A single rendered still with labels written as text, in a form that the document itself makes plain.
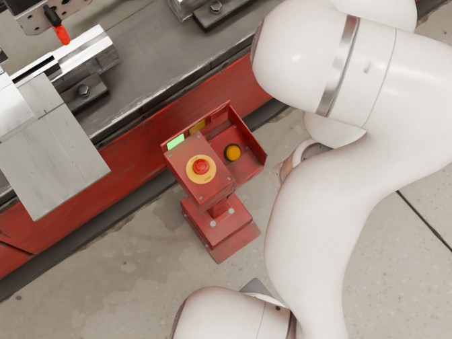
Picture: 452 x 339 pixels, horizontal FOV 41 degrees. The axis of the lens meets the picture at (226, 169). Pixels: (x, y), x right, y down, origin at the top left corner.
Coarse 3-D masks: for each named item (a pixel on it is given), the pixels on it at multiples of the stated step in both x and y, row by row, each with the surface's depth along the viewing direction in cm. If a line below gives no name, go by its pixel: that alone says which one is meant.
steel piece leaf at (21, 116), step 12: (12, 84) 126; (0, 96) 125; (12, 96) 125; (0, 108) 124; (12, 108) 124; (24, 108) 124; (0, 120) 124; (12, 120) 124; (24, 120) 124; (36, 120) 124; (0, 132) 123; (12, 132) 122
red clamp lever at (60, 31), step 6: (48, 6) 104; (48, 12) 103; (54, 12) 103; (48, 18) 103; (54, 18) 102; (60, 18) 103; (54, 24) 103; (60, 24) 106; (54, 30) 107; (60, 30) 106; (60, 36) 108; (66, 36) 109; (66, 42) 111
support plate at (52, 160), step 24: (24, 96) 125; (48, 96) 125; (48, 120) 124; (72, 120) 124; (0, 144) 123; (24, 144) 123; (48, 144) 123; (72, 144) 123; (0, 168) 121; (24, 168) 121; (48, 168) 121; (72, 168) 121; (96, 168) 122; (24, 192) 120; (48, 192) 120; (72, 192) 120
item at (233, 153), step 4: (228, 148) 151; (232, 148) 151; (236, 148) 151; (228, 152) 151; (232, 152) 151; (236, 152) 151; (240, 152) 152; (228, 156) 151; (232, 156) 151; (236, 156) 152; (232, 160) 152
